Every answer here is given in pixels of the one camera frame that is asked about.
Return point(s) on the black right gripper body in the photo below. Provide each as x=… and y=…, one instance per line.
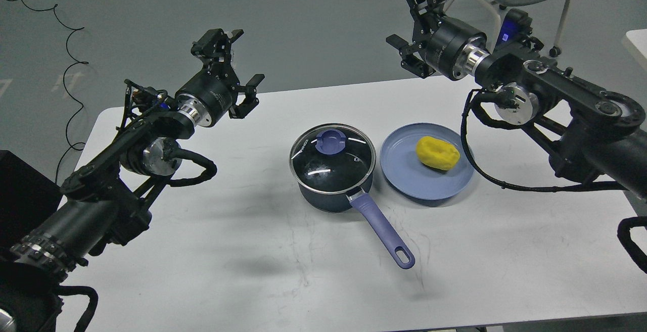
x=452, y=48

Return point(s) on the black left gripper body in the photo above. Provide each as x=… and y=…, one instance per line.
x=209, y=94

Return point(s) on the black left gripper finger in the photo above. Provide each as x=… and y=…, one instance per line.
x=214, y=48
x=250, y=101

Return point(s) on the glass lid purple knob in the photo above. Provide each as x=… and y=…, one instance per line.
x=332, y=158

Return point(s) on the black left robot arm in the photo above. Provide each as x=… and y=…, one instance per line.
x=108, y=200

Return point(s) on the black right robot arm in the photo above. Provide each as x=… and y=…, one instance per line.
x=592, y=136

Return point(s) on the yellow potato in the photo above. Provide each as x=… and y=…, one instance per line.
x=436, y=153

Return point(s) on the blue plate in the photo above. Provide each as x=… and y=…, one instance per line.
x=402, y=168

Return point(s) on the white table corner right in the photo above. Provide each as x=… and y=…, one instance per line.
x=635, y=43

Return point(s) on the black box at left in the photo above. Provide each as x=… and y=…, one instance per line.
x=28, y=198

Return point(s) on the dark blue pot purple handle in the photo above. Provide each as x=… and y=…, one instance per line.
x=360, y=199

